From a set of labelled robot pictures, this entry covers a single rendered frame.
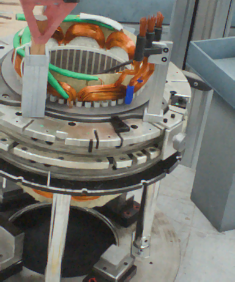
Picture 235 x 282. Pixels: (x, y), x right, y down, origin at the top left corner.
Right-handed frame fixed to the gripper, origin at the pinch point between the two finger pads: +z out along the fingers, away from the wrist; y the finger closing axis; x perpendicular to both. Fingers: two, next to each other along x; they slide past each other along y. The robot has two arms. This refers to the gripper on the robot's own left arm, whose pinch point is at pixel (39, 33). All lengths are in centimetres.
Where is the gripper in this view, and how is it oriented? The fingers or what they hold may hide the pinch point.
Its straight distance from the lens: 98.1
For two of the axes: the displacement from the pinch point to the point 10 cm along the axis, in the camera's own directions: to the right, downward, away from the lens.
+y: 2.8, 6.2, -7.3
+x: 9.5, -0.5, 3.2
